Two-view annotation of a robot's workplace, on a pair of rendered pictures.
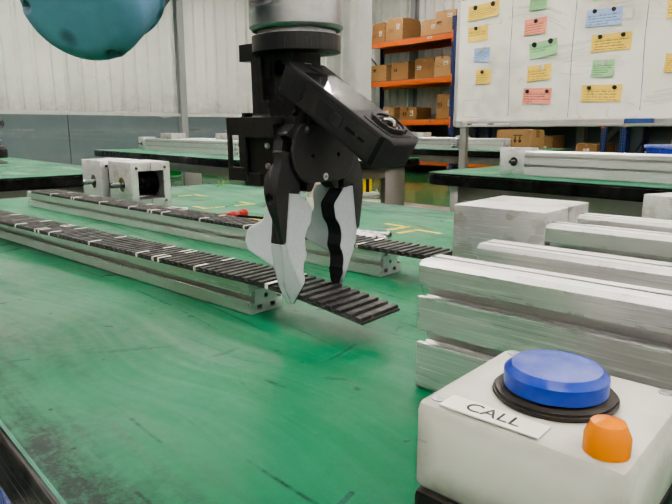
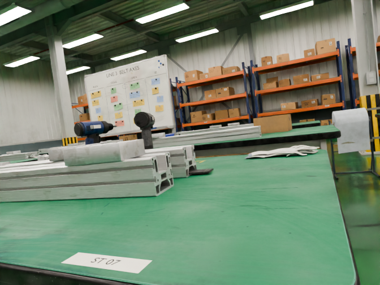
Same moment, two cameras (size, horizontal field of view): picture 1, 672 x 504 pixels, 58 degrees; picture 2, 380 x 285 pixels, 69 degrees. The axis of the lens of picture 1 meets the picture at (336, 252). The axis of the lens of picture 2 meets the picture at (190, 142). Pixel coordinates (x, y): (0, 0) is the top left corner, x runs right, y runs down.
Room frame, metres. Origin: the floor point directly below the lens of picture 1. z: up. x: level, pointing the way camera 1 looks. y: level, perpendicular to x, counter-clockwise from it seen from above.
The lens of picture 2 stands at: (-0.74, -0.51, 0.92)
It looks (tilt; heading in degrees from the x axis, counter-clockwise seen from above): 3 degrees down; 338
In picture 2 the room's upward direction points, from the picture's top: 7 degrees counter-clockwise
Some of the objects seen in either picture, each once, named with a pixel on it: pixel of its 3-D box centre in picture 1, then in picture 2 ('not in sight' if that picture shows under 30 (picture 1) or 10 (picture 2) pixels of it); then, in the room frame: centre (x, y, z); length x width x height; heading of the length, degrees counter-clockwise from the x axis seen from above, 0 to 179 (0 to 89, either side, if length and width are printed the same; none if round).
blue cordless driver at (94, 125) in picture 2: not in sight; (100, 145); (0.52, -0.60, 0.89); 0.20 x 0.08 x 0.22; 120
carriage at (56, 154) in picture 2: not in sight; (80, 155); (0.28, -0.51, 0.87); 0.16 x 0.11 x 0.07; 48
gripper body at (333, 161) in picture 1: (292, 114); not in sight; (0.51, 0.04, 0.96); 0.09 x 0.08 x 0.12; 48
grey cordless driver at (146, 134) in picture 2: not in sight; (149, 140); (0.33, -0.77, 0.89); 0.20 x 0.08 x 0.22; 156
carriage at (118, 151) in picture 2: not in sight; (106, 157); (-0.03, -0.57, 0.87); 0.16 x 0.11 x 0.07; 48
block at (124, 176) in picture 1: (134, 183); not in sight; (1.30, 0.43, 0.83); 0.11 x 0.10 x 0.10; 135
